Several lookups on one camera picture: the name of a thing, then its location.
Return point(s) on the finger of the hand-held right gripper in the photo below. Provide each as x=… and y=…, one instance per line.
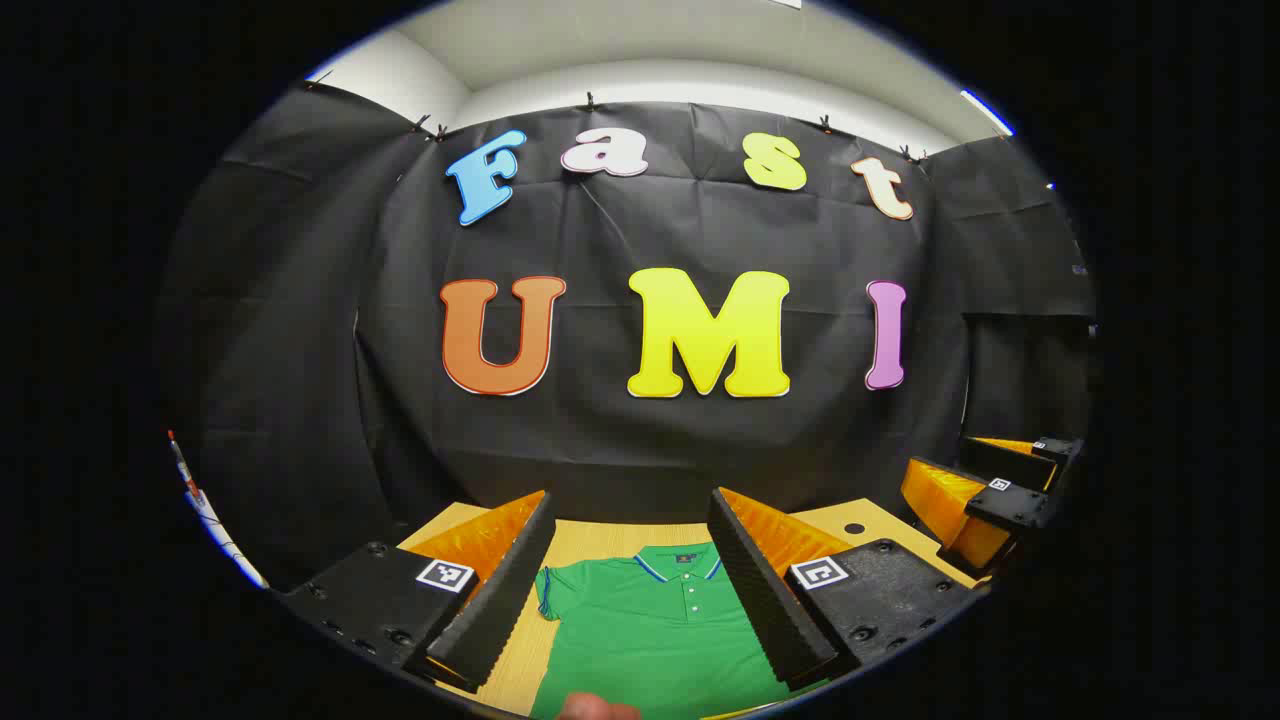
x=1010, y=505
x=1010, y=462

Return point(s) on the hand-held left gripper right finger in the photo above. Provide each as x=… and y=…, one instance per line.
x=765, y=600

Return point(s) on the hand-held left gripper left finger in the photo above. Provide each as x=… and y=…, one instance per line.
x=500, y=600

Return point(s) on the green T-shirt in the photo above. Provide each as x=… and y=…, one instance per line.
x=650, y=640

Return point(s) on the black backdrop cloth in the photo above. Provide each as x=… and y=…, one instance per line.
x=600, y=450

